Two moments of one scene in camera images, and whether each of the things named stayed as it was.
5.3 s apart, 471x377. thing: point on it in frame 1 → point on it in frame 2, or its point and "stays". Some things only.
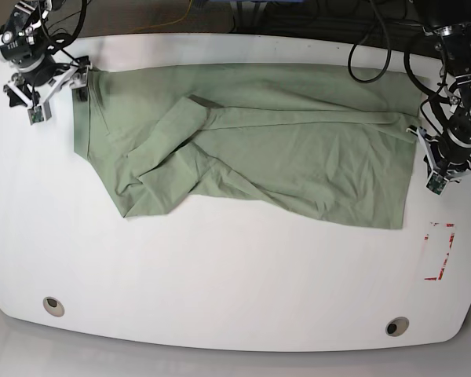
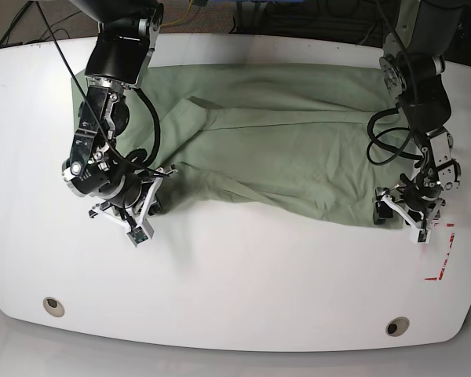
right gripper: (451, 159) → (396, 197)
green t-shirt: (329, 140) stays
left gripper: (45, 80) → (132, 203)
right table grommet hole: (397, 326) stays
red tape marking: (450, 243) stays
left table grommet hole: (53, 306) stays
